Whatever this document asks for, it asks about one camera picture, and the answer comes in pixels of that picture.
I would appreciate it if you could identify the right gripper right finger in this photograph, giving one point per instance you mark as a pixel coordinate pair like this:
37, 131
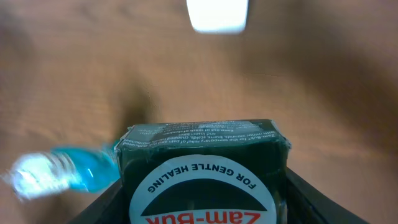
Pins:
307, 205

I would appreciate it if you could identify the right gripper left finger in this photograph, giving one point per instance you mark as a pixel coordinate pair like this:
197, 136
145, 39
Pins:
108, 208

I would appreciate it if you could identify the teal mouthwash bottle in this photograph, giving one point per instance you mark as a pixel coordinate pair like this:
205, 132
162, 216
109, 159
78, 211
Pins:
41, 174

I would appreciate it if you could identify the green ointment tin box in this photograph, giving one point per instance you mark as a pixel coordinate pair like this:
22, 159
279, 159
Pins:
214, 172

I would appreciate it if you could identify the white barcode scanner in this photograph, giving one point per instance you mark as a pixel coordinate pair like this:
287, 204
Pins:
218, 16

